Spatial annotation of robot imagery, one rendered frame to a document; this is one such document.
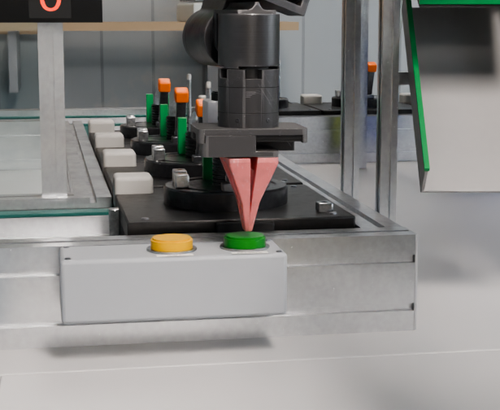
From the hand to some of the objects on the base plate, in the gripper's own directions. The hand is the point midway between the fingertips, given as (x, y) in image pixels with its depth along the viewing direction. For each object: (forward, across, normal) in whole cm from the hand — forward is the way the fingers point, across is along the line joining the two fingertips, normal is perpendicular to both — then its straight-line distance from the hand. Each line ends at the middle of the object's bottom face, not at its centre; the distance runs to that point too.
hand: (247, 221), depth 112 cm
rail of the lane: (+13, -26, +6) cm, 30 cm away
